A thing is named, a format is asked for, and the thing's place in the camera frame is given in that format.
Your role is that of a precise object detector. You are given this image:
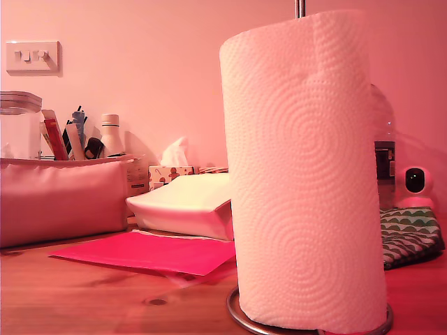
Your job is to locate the white paper towel roll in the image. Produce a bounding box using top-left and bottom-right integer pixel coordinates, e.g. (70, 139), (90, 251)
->
(219, 8), (388, 334)

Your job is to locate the metallic paper towel stand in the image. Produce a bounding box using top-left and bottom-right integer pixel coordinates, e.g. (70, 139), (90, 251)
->
(226, 0), (395, 335)

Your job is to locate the white folded paper bag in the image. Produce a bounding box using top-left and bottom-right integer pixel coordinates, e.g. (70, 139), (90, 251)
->
(125, 173), (234, 241)

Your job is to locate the gingerbread print tissue box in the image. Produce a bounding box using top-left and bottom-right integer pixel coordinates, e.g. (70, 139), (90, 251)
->
(149, 136), (202, 192)

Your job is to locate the white labelled box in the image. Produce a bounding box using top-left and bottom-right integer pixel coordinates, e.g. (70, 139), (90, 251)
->
(125, 156), (149, 197)

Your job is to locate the pink plastic folder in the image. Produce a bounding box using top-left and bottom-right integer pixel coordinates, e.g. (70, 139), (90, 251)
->
(48, 231), (237, 277)

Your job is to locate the white bottle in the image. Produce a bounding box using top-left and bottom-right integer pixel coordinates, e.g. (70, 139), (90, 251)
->
(100, 114), (126, 158)

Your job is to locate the black round clip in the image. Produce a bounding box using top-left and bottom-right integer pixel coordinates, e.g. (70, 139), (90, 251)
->
(85, 137), (105, 160)

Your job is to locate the black and white carton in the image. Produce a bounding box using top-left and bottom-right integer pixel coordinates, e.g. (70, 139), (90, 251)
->
(62, 120), (87, 161)

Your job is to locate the large clear water bottle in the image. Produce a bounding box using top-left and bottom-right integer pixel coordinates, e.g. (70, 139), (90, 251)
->
(369, 83), (397, 210)

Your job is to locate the white padded organiser pouch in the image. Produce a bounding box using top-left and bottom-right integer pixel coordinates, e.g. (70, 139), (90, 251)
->
(0, 154), (137, 249)

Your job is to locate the red and white carton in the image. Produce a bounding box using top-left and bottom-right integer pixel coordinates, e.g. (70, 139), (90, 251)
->
(41, 109), (70, 161)

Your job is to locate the green wave pattern pouch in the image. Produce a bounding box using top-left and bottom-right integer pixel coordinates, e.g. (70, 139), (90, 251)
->
(379, 206), (441, 271)

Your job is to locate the glass jar with lid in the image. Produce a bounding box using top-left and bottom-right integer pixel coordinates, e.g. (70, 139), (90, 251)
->
(0, 90), (43, 160)

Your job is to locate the small white round camera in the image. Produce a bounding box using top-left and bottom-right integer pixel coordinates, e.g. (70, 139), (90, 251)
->
(394, 166), (437, 210)

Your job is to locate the white wall light switch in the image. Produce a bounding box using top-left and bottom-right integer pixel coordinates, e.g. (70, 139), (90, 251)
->
(6, 40), (63, 77)

